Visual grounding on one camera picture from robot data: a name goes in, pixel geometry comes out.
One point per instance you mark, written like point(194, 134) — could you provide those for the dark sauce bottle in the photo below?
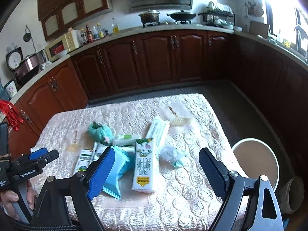
point(89, 34)

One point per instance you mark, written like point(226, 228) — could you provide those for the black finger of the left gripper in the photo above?
point(47, 158)

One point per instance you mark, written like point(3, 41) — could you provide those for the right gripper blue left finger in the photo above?
point(98, 171)

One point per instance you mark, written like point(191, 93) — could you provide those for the yellow oil bottle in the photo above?
point(115, 26)

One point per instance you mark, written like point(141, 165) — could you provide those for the wooden upper cabinets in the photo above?
point(56, 16)

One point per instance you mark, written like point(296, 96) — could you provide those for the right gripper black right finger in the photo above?
point(216, 173)

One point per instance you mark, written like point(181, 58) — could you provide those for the steel cooking pot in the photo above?
point(150, 16)

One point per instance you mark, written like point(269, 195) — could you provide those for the dark wooden lower cabinets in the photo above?
point(274, 80)

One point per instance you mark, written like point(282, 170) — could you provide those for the round kitchen scale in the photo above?
point(13, 59)

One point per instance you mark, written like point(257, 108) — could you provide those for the white plastic bag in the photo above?
point(175, 157)

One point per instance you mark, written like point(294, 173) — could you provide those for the white round trash bin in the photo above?
point(257, 158)

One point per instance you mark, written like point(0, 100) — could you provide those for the green white tissue packet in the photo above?
point(125, 140)

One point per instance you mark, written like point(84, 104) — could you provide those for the pink quilted table cover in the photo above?
point(184, 199)

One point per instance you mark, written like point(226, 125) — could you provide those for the black dish rack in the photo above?
point(217, 14)

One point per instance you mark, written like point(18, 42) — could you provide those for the person's left hand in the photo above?
point(8, 197)

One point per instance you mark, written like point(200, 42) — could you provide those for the black wok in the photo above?
point(182, 16)

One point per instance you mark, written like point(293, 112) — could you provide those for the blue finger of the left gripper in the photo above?
point(38, 153)

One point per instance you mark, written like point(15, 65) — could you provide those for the blue wet wipes pack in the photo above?
point(124, 161)

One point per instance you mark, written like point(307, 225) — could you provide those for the clay flower pot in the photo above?
point(291, 195)

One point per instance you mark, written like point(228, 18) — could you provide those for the green terry cloth rag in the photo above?
point(101, 133)

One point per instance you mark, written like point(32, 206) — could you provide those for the cardboard box on counter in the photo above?
point(258, 28)

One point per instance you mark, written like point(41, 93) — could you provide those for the green white milk carton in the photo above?
point(144, 167)

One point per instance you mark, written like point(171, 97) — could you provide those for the white medicine box rainbow ball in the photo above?
point(83, 161)

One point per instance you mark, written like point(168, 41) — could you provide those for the red tassel ornament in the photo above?
point(11, 113)

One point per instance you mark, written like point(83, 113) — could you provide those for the silver rice cooker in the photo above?
point(28, 68)

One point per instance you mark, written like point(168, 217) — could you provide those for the cream microwave oven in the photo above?
point(67, 42)

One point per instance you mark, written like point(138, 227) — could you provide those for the white toothpaste box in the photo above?
point(159, 130)

